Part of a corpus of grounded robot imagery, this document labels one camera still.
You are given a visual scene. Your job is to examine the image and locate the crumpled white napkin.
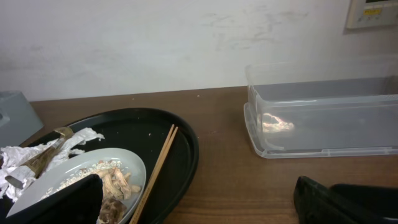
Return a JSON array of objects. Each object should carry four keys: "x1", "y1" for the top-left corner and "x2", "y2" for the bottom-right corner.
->
[{"x1": 1, "y1": 128, "x2": 104, "y2": 202}]

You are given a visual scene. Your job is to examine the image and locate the wooden chopstick right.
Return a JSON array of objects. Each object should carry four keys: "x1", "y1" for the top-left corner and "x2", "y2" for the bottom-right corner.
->
[{"x1": 133, "y1": 126, "x2": 179, "y2": 224}]

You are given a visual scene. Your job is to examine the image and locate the wooden chopstick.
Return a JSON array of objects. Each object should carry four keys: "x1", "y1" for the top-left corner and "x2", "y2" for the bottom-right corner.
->
[
  {"x1": 133, "y1": 126, "x2": 179, "y2": 224},
  {"x1": 129, "y1": 124, "x2": 175, "y2": 224}
]

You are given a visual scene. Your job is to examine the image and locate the grey dishwasher rack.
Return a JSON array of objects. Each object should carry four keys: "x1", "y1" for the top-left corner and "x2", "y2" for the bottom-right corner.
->
[{"x1": 1, "y1": 91, "x2": 44, "y2": 147}]

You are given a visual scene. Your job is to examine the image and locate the round black tray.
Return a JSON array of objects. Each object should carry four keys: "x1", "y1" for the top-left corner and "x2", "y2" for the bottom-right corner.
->
[{"x1": 0, "y1": 107, "x2": 200, "y2": 224}]

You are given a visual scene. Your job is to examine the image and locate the gold foil wrapper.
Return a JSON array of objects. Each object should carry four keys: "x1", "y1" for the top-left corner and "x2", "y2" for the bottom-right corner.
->
[{"x1": 5, "y1": 127, "x2": 74, "y2": 189}]

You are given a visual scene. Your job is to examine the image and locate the clear plastic bin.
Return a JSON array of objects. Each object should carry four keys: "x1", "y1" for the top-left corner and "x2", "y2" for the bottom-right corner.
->
[{"x1": 244, "y1": 55, "x2": 397, "y2": 159}]

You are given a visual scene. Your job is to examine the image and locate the food scraps on plate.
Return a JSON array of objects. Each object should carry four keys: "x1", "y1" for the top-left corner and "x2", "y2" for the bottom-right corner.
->
[{"x1": 58, "y1": 166, "x2": 142, "y2": 224}]

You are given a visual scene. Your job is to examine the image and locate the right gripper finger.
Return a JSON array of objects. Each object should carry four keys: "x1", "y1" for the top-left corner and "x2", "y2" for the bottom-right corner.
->
[{"x1": 6, "y1": 174, "x2": 103, "y2": 224}]

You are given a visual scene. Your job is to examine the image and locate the grey plate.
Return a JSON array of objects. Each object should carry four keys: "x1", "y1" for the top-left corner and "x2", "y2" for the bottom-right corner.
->
[{"x1": 7, "y1": 148, "x2": 146, "y2": 217}]

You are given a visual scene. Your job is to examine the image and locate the wooden chopstick left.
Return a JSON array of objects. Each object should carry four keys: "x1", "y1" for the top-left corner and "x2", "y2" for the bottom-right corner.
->
[{"x1": 129, "y1": 124, "x2": 175, "y2": 224}]

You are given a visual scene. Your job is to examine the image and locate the black bin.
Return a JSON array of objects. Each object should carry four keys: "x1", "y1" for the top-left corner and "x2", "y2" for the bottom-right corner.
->
[{"x1": 294, "y1": 176, "x2": 397, "y2": 224}]

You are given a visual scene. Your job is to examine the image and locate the wall control panel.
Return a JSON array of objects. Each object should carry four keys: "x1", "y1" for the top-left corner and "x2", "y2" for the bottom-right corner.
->
[{"x1": 346, "y1": 0, "x2": 397, "y2": 29}]

